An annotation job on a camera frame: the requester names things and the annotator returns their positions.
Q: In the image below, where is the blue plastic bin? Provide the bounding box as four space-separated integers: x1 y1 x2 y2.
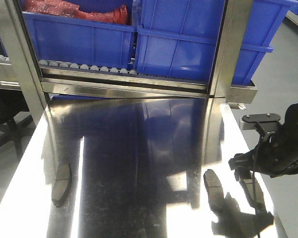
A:
22 0 137 68
135 0 296 85

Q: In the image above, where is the left blue plastic bin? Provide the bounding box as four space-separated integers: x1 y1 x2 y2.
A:
22 0 137 68

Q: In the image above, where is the right blue plastic bin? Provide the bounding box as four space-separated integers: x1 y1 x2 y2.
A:
135 0 296 85

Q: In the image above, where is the brake pad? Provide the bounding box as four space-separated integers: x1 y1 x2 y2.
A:
239 174 266 211
51 164 72 207
203 169 224 215

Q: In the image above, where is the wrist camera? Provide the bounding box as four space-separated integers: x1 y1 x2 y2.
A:
239 113 281 130

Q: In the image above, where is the red plastic bag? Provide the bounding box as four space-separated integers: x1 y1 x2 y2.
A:
23 0 128 25

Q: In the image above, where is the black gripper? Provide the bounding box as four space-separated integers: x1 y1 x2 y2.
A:
228 123 298 181

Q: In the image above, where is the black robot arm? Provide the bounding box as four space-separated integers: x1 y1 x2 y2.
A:
228 103 298 181

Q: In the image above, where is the steel roller rack frame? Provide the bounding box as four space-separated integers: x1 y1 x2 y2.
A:
0 0 257 122

